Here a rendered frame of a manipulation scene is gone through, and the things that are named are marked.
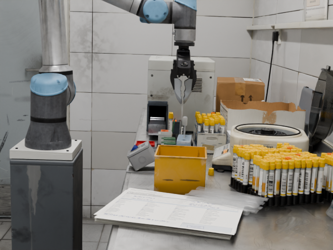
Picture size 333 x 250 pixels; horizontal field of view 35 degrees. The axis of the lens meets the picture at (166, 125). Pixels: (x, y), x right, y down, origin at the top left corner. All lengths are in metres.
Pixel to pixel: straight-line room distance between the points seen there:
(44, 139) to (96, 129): 1.85
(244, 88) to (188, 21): 0.82
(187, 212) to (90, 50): 2.40
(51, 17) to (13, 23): 1.70
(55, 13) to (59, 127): 0.39
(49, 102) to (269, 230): 0.85
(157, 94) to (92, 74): 1.39
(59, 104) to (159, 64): 0.58
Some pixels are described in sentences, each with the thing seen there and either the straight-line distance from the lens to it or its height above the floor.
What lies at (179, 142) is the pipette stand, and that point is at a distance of 1.50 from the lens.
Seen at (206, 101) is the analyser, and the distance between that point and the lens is 2.15.
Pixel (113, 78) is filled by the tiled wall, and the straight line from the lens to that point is 3.46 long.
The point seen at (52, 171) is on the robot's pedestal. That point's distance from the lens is 1.68.
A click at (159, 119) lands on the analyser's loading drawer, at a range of 2.03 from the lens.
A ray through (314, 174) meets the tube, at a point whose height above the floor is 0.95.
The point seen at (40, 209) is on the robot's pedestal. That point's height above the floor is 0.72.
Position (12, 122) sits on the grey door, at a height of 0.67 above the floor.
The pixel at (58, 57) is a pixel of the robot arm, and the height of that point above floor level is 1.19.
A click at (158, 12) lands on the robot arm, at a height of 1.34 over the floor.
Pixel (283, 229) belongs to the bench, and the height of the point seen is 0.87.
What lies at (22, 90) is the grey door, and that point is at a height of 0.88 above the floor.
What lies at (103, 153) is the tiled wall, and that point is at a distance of 3.55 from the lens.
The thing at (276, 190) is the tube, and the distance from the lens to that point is 1.30.
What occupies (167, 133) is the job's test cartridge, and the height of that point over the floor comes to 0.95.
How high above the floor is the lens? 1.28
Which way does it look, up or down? 10 degrees down
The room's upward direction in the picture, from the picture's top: 2 degrees clockwise
